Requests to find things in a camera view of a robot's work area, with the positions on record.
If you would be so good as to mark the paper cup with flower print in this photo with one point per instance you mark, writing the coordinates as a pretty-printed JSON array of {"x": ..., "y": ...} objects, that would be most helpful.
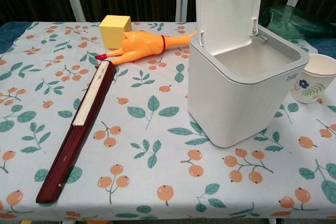
[{"x": 312, "y": 87}]

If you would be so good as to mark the white plastic bin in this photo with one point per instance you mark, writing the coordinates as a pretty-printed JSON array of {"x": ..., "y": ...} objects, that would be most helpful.
[{"x": 231, "y": 108}]

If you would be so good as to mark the floral printed tablecloth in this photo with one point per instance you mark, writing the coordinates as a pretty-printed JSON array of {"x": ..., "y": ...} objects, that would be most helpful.
[{"x": 157, "y": 119}]

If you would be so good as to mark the orange rubber chicken toy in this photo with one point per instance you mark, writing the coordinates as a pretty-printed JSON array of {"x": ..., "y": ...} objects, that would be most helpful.
[{"x": 139, "y": 45}]

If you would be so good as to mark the yellow cube block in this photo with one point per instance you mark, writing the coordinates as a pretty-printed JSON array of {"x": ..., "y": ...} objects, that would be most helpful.
[{"x": 113, "y": 32}]

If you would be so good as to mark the dark red folded fan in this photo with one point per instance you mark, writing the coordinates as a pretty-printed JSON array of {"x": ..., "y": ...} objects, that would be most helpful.
[{"x": 68, "y": 145}]

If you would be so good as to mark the green spray bottle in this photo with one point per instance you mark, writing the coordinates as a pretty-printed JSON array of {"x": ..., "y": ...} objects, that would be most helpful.
[{"x": 288, "y": 22}]

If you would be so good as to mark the blue table cover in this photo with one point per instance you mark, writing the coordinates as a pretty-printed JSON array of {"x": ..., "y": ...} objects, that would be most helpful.
[{"x": 8, "y": 37}]

